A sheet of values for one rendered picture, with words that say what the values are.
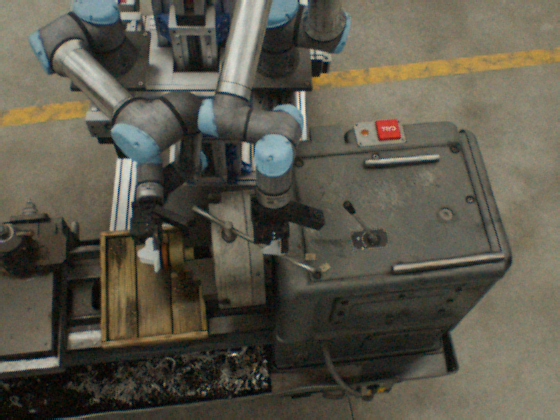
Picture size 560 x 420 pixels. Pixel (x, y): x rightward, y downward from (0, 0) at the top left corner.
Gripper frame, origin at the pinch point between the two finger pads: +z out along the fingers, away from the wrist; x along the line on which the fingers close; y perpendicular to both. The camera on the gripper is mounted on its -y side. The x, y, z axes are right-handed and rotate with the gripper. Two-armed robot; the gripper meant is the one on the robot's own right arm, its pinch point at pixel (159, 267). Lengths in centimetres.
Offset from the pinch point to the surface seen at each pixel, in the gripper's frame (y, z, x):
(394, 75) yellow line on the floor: -112, -144, -108
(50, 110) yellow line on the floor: 66, -135, -108
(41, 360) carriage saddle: 34.6, 18.1, -15.8
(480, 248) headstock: -82, 10, 17
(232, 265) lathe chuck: -19.7, 6.3, 12.0
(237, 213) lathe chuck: -22.0, -6.5, 15.2
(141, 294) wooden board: 7.8, -0.1, -19.8
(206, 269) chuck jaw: -12.7, 2.7, 2.2
